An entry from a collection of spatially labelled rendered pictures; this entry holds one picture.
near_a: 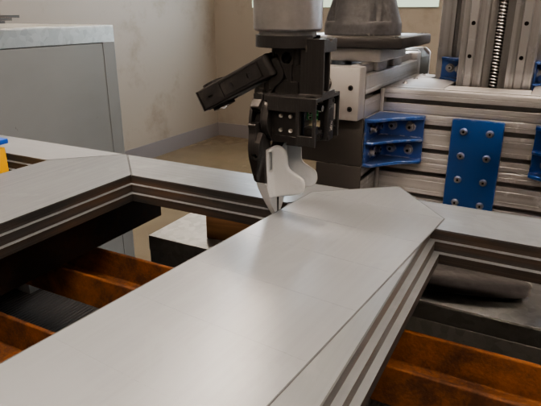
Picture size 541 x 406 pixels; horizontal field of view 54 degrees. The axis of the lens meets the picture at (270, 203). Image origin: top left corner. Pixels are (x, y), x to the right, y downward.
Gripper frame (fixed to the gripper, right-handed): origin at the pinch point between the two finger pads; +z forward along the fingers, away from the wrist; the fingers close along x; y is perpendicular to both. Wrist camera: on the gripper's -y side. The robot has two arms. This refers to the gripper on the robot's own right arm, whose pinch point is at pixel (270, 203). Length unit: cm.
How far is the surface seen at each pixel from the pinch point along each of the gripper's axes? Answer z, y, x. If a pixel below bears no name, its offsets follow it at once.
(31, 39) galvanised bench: -16, -71, 25
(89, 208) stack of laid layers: 3.0, -24.7, -6.2
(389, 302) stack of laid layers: 1.5, 19.1, -13.9
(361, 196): 0.7, 8.6, 9.3
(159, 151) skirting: 83, -240, 265
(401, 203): 0.7, 14.0, 9.4
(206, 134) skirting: 82, -240, 330
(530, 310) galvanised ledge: 17.7, 31.0, 20.8
